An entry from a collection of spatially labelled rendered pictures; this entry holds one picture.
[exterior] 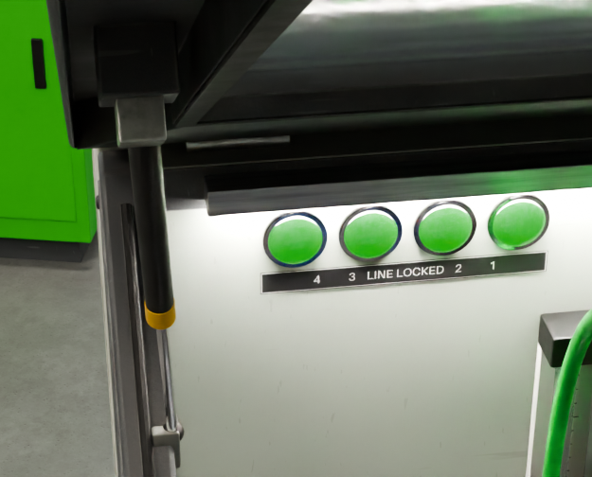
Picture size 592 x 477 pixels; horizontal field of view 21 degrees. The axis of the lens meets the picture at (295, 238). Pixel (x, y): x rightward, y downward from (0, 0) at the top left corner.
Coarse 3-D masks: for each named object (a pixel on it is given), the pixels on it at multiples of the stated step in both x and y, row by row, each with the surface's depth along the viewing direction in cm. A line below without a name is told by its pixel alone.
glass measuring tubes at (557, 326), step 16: (544, 320) 132; (560, 320) 132; (576, 320) 132; (544, 336) 132; (560, 336) 130; (544, 352) 132; (560, 352) 130; (544, 368) 134; (560, 368) 132; (544, 384) 135; (576, 384) 133; (544, 400) 136; (576, 400) 136; (544, 416) 137; (576, 416) 137; (544, 432) 138; (576, 432) 138; (544, 448) 139; (576, 448) 139; (528, 464) 140; (576, 464) 140
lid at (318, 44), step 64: (64, 0) 69; (128, 0) 71; (192, 0) 73; (256, 0) 53; (320, 0) 62; (384, 0) 64; (448, 0) 65; (512, 0) 66; (576, 0) 68; (64, 64) 64; (128, 64) 79; (192, 64) 83; (256, 64) 85; (320, 64) 87; (384, 64) 90; (448, 64) 93; (512, 64) 96; (576, 64) 99; (128, 128) 80; (192, 128) 107; (256, 128) 112; (320, 128) 118; (384, 128) 124
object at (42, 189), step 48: (0, 0) 352; (0, 48) 358; (48, 48) 357; (0, 96) 364; (48, 96) 363; (0, 144) 370; (48, 144) 369; (0, 192) 377; (48, 192) 375; (0, 240) 389; (48, 240) 387
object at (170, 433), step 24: (144, 168) 88; (144, 192) 90; (144, 216) 91; (144, 240) 94; (168, 240) 95; (144, 264) 96; (168, 264) 96; (144, 288) 99; (168, 288) 98; (168, 312) 100; (168, 336) 104; (168, 360) 106; (168, 384) 109; (168, 408) 111; (168, 432) 114
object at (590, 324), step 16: (576, 336) 119; (576, 352) 121; (576, 368) 122; (560, 384) 124; (560, 400) 125; (560, 416) 126; (560, 432) 128; (560, 448) 129; (544, 464) 130; (560, 464) 130
